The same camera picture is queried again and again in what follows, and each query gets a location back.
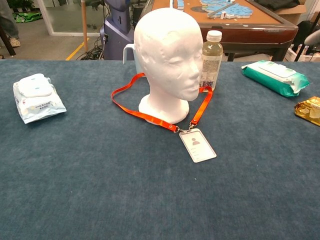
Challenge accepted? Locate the orange lanyard with badge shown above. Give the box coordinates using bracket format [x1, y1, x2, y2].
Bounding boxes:
[111, 72, 218, 164]

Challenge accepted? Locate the gold foil snack package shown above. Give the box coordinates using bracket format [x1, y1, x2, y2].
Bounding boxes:
[293, 96, 320, 127]

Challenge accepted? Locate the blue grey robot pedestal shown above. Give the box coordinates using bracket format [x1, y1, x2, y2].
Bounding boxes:
[99, 0, 136, 61]

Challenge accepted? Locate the green wet wipes pack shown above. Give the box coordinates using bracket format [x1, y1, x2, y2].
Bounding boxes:
[241, 59, 311, 98]

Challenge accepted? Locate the person in jeans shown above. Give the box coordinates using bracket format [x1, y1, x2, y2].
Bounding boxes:
[0, 0, 21, 48]

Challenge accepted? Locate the clear bottle with yellow drink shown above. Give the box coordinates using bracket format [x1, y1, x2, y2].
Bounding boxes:
[198, 29, 224, 93]

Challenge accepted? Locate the light blue wet wipes pack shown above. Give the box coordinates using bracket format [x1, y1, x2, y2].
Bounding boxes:
[12, 73, 67, 125]

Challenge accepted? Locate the light blue handled cup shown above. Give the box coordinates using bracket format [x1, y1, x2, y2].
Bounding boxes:
[122, 43, 147, 78]

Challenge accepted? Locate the white foam mannequin head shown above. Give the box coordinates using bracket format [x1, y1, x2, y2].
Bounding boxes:
[133, 7, 204, 127]

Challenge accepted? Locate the black tripod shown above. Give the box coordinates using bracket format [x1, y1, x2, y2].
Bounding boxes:
[294, 14, 320, 62]

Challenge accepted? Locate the black backpack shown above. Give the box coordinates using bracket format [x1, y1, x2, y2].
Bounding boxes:
[292, 20, 320, 55]

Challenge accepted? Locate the blue mahjong tile pile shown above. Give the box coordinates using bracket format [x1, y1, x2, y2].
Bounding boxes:
[174, 0, 253, 20]

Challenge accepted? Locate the blue felt table cover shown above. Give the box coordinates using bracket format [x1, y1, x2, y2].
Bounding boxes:
[0, 59, 320, 240]

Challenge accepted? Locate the brown cardboard box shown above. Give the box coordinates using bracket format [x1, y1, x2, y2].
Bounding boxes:
[274, 3, 308, 25]

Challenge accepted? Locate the black garment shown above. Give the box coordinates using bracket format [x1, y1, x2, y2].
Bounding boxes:
[254, 0, 301, 11]

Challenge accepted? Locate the wooden pole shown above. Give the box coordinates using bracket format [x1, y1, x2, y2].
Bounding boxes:
[81, 0, 89, 53]

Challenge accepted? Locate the black floor cable bundle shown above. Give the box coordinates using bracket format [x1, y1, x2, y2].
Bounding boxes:
[76, 34, 108, 61]

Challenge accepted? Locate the white glass partition frame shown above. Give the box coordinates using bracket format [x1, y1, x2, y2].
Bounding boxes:
[37, 0, 108, 37]

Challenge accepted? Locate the brown mahjong table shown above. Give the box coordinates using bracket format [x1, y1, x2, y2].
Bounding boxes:
[139, 0, 299, 62]

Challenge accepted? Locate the white box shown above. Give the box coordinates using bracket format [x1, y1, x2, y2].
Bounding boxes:
[284, 47, 320, 62]

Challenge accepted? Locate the dark wooden furniture leg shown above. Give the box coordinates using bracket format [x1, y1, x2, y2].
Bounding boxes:
[0, 23, 16, 57]

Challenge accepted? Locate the green bag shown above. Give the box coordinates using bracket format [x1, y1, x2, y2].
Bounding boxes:
[12, 11, 43, 25]

